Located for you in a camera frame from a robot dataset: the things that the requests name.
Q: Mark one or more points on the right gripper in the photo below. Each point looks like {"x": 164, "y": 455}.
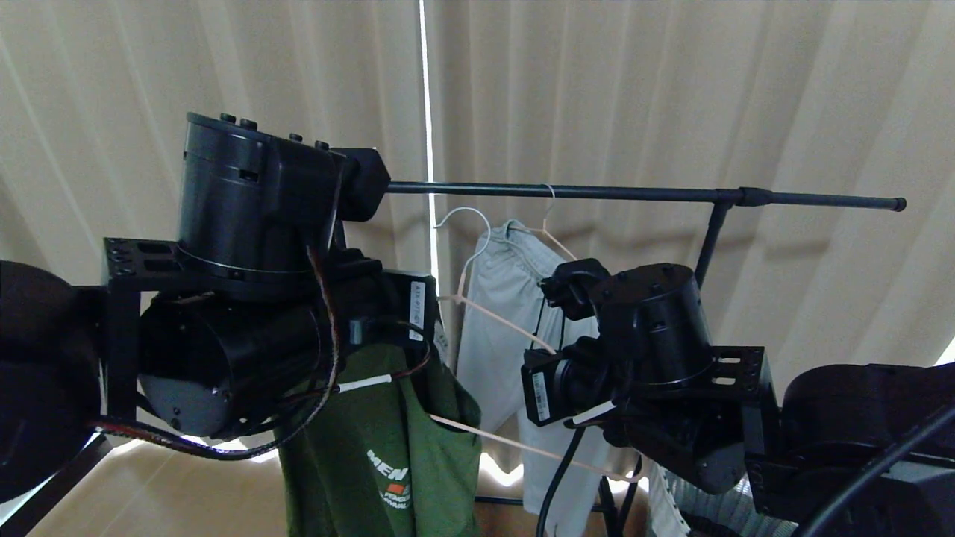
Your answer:
{"x": 578, "y": 380}

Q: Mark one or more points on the white laundry basket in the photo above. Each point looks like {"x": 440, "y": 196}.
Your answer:
{"x": 671, "y": 514}

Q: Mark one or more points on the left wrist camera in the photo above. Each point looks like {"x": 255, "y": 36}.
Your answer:
{"x": 365, "y": 183}

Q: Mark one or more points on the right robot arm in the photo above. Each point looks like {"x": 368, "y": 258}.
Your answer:
{"x": 843, "y": 425}

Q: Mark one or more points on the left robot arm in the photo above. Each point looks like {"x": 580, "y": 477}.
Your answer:
{"x": 239, "y": 209}

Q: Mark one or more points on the beige curtain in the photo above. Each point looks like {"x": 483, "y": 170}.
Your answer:
{"x": 671, "y": 89}

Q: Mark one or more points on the black clothes rack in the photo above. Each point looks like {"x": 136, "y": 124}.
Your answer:
{"x": 597, "y": 192}

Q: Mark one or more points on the pale grey shorts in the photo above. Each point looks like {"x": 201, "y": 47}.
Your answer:
{"x": 492, "y": 335}

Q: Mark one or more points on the pink clothes hanger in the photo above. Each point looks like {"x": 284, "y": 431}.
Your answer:
{"x": 507, "y": 325}
{"x": 558, "y": 245}

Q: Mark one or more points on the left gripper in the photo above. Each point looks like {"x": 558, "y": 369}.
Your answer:
{"x": 388, "y": 306}

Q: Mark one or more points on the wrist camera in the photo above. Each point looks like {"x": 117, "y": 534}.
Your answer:
{"x": 365, "y": 183}
{"x": 574, "y": 287}

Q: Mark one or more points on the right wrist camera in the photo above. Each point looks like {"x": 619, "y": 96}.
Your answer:
{"x": 574, "y": 287}

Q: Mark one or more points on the green garment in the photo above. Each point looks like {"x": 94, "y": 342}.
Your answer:
{"x": 358, "y": 477}

